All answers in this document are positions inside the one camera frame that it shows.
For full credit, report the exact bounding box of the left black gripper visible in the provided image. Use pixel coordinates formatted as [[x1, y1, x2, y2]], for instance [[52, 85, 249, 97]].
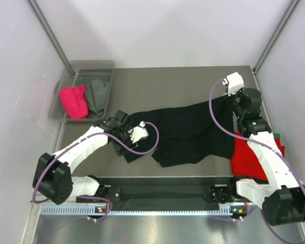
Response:
[[111, 128, 138, 156]]

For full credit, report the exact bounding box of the black t shirt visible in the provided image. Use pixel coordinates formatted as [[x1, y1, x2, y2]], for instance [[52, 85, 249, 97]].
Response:
[[131, 97, 235, 167]]

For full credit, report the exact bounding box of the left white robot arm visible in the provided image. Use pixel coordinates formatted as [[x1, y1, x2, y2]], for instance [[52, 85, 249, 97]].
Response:
[[33, 110, 148, 205]]

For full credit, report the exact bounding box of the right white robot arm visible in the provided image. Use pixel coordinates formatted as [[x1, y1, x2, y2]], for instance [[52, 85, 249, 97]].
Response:
[[225, 88, 305, 226]]

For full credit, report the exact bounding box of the grey t shirt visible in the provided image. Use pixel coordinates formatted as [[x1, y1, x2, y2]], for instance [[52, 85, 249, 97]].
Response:
[[85, 79, 109, 119]]

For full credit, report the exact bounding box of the green folded t shirt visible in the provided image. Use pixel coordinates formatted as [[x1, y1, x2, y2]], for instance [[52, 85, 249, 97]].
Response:
[[273, 133, 281, 138]]

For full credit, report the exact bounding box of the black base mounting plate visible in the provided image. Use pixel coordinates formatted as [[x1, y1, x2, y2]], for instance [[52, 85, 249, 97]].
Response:
[[97, 176, 242, 203]]

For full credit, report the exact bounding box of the pink t shirt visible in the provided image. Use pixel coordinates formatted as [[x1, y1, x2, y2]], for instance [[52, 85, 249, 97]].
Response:
[[59, 85, 89, 119]]

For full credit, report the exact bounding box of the red folded t shirt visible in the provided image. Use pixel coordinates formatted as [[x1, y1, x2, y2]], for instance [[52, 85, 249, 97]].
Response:
[[230, 131, 286, 181]]

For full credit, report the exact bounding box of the grey plastic bin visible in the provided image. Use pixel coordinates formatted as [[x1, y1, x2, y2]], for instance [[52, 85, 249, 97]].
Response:
[[48, 60, 115, 123]]

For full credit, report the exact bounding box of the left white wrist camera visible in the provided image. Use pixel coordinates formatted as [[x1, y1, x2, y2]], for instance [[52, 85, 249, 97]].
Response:
[[128, 121, 148, 144]]

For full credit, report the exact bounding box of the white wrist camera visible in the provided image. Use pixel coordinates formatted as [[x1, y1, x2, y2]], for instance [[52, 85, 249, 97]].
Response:
[[128, 121, 148, 144], [222, 72, 244, 96]]

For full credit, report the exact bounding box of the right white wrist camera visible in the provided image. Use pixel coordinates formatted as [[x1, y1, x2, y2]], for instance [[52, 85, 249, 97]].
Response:
[[222, 72, 244, 96]]

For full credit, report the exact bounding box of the grey slotted cable duct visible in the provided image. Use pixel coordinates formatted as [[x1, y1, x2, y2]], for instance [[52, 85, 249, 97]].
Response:
[[41, 205, 247, 216]]

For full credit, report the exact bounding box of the right aluminium frame post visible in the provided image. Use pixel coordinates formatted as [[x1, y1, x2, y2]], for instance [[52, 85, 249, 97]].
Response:
[[252, 0, 301, 75]]

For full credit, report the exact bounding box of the aluminium frame post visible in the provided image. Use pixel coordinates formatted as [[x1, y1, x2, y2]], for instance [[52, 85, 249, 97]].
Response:
[[252, 0, 301, 75], [26, 0, 75, 76]]

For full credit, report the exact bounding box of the left aluminium frame post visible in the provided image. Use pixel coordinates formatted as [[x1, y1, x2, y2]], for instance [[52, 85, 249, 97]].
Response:
[[26, 0, 75, 76]]

